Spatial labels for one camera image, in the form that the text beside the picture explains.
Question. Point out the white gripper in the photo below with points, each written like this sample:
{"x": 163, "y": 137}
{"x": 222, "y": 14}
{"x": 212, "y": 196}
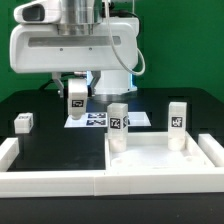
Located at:
{"x": 40, "y": 49}

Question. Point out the white square table top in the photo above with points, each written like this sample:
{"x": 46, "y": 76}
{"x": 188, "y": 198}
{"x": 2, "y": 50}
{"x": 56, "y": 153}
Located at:
{"x": 149, "y": 150}

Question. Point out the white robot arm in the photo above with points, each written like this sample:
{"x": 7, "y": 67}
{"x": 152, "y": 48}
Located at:
{"x": 79, "y": 17}

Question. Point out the white marker sheet with tags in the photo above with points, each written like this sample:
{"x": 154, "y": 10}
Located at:
{"x": 99, "y": 119}

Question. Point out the white U-shaped obstacle fence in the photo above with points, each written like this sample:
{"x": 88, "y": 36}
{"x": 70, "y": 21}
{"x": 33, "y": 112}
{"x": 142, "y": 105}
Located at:
{"x": 108, "y": 182}

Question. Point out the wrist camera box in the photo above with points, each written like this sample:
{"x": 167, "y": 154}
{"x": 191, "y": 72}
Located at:
{"x": 39, "y": 12}

